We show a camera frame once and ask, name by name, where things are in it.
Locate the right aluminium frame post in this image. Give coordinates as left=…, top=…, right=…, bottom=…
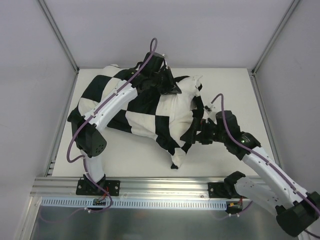
left=251, top=0, right=301, bottom=76

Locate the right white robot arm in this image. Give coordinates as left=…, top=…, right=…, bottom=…
left=181, top=110, right=320, bottom=237

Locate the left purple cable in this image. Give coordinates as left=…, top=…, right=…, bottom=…
left=66, top=37, right=158, bottom=165

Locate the purple cable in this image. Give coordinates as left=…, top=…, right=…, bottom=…
left=66, top=37, right=158, bottom=165
left=211, top=93, right=320, bottom=237

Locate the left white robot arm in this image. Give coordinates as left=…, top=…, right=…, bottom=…
left=67, top=51, right=181, bottom=195

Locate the white slotted cable duct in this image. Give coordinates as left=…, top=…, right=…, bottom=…
left=40, top=197, right=227, bottom=211

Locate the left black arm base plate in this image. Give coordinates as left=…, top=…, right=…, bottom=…
left=75, top=175, right=121, bottom=197

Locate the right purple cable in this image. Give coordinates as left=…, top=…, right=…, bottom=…
left=211, top=93, right=320, bottom=237

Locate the black white checkered pillowcase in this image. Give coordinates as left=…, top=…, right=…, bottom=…
left=67, top=65, right=192, bottom=169

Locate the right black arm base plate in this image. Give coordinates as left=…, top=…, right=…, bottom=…
left=207, top=182, right=247, bottom=199

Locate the left aluminium frame post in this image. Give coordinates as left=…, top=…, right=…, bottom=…
left=36, top=0, right=80, bottom=74

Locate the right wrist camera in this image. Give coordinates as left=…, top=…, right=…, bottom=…
left=203, top=103, right=217, bottom=122

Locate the aluminium frame post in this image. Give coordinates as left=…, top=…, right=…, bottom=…
left=251, top=0, right=301, bottom=76
left=36, top=0, right=80, bottom=74

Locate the aluminium mounting rail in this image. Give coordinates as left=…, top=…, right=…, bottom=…
left=30, top=176, right=224, bottom=200

